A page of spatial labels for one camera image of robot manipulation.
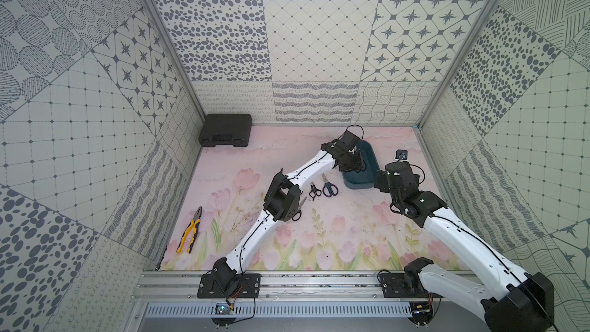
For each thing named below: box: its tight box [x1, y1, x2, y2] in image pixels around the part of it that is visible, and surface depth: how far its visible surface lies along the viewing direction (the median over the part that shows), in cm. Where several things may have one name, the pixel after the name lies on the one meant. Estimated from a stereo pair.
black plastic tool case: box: [198, 113, 253, 147], surface depth 120 cm
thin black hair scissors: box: [308, 183, 322, 202], surface depth 98 cm
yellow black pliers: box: [175, 205, 203, 255], surface depth 86 cm
